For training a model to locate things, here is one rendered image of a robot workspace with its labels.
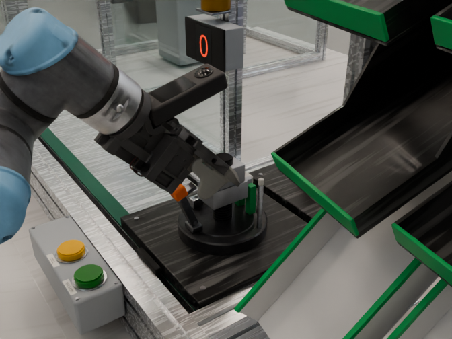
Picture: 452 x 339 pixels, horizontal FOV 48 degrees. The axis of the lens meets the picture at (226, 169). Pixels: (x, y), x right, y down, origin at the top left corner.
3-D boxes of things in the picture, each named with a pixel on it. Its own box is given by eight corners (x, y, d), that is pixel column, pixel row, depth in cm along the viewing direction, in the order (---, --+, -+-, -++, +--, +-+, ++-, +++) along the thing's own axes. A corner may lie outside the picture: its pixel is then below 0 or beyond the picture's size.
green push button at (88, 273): (81, 297, 70) (79, 286, 69) (71, 281, 73) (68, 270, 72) (109, 286, 72) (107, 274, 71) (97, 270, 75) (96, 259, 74)
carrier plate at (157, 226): (198, 314, 67) (198, 301, 66) (121, 227, 84) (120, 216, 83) (330, 249, 79) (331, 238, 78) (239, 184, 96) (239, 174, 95)
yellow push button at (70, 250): (64, 270, 75) (62, 259, 74) (54, 255, 78) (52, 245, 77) (90, 259, 77) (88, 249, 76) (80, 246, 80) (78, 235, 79)
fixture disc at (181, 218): (209, 268, 72) (209, 256, 71) (161, 220, 82) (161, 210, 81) (285, 234, 79) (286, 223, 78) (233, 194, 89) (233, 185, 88)
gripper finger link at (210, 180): (218, 210, 75) (173, 177, 70) (243, 177, 75) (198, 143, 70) (228, 218, 73) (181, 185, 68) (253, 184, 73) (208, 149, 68)
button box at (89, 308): (80, 336, 70) (73, 303, 67) (33, 257, 85) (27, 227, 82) (127, 315, 74) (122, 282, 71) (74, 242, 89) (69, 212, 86)
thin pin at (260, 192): (258, 229, 77) (260, 180, 73) (255, 227, 78) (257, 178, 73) (263, 227, 77) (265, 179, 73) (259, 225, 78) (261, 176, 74)
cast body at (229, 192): (213, 210, 75) (212, 169, 72) (197, 198, 78) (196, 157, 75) (258, 194, 79) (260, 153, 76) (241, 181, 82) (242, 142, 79)
